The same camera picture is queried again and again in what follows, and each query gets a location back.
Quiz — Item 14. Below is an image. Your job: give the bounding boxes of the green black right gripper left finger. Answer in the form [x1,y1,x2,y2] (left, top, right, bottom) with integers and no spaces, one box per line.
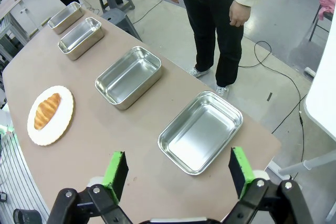
[48,151,134,224]

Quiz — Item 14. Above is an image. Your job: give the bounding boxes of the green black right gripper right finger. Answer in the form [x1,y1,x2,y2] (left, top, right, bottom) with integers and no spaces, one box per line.
[222,146,314,224]

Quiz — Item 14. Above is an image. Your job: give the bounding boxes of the medium deep steel container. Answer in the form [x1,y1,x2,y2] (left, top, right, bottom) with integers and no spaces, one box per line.
[94,46,162,111]

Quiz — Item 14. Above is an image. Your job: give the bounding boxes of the small deep steel container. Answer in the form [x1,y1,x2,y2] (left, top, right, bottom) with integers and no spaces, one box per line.
[57,16,106,61]
[47,1,85,35]

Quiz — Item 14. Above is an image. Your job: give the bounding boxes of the person's left hand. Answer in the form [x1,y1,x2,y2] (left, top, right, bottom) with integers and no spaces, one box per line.
[228,0,251,28]

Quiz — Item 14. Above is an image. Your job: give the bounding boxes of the large shallow steel tray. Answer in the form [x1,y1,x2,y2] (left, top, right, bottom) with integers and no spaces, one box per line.
[157,91,244,176]

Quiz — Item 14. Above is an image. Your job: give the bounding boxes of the patterned sneaker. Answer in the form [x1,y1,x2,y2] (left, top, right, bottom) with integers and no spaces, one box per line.
[188,67,211,78]
[216,84,230,97]

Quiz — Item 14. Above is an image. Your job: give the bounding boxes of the white scalloped round plate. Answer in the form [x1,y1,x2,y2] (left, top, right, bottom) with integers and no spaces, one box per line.
[27,85,75,146]

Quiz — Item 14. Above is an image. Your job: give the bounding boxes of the golden brown croissant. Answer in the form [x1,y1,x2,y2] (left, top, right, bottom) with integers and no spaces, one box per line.
[34,92,62,131]

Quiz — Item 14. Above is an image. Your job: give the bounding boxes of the white standing desk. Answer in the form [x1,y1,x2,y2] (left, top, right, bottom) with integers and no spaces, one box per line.
[278,0,336,175]

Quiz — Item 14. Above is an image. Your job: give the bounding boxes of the person's black trousers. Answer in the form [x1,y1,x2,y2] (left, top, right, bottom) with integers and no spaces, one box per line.
[178,0,245,88]

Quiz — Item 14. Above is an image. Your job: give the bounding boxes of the black folding chair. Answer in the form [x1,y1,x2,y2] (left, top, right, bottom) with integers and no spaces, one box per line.
[308,0,336,42]

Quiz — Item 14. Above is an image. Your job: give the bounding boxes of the pink cloth on chair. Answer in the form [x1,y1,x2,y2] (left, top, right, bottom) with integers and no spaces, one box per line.
[318,0,336,21]

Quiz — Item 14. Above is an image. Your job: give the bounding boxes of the black floor cable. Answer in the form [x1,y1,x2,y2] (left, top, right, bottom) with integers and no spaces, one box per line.
[237,40,307,167]

